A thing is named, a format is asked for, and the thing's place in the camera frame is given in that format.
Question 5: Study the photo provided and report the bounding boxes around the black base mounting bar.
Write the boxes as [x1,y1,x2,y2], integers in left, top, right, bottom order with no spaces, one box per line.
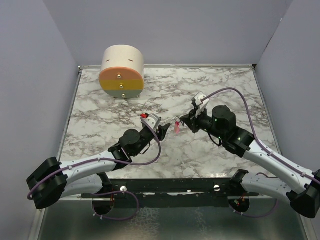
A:
[81,172,261,210]

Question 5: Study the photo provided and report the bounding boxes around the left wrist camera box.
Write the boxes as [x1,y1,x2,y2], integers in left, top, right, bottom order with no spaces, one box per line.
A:
[140,113,162,130]

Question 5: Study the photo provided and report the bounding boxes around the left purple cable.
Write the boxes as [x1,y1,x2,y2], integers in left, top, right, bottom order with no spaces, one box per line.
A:
[26,117,162,221]

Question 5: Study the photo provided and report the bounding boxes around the round pastel drawer cabinet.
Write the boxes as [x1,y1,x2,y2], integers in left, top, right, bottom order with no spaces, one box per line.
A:
[98,45,144,99]

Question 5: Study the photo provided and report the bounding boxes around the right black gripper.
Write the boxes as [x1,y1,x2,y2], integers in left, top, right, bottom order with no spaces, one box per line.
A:
[180,105,226,141]

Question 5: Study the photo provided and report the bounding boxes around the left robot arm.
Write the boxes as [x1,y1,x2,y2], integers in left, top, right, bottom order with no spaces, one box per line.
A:
[26,121,171,210]

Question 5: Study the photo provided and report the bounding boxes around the purple cable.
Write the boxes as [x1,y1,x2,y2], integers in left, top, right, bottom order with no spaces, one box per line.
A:
[26,117,162,221]
[199,87,320,218]

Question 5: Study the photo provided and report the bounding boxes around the pink keyring tag with ring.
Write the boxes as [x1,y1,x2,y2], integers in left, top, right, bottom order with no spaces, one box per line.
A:
[174,116,180,134]

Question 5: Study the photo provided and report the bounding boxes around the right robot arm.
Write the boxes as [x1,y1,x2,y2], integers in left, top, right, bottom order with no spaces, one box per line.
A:
[180,105,320,219]

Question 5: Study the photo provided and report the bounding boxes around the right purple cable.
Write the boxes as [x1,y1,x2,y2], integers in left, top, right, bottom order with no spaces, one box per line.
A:
[199,87,320,218]

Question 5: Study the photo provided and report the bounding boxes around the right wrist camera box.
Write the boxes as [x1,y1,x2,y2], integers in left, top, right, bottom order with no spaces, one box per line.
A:
[192,92,210,118]

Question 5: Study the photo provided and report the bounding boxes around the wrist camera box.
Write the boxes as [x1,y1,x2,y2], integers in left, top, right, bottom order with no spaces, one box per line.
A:
[140,113,162,130]
[192,92,210,118]

